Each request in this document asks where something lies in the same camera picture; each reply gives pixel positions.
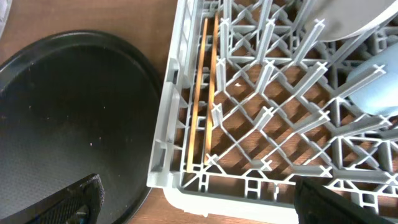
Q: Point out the grey dishwasher rack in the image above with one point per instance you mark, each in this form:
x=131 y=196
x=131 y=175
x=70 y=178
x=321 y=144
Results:
x=281 y=111

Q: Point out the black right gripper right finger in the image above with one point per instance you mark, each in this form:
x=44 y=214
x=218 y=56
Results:
x=315 y=204

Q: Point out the round black serving tray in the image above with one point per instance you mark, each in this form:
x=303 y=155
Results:
x=73 y=104

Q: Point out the blue cup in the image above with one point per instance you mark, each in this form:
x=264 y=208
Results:
x=380 y=96

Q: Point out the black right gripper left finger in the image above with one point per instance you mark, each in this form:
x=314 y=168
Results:
x=80 y=202

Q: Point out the wooden chopstick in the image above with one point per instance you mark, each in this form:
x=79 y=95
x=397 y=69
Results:
x=193 y=128
x=211 y=92

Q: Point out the grey plate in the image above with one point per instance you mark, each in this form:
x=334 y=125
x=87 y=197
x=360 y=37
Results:
x=348 y=18

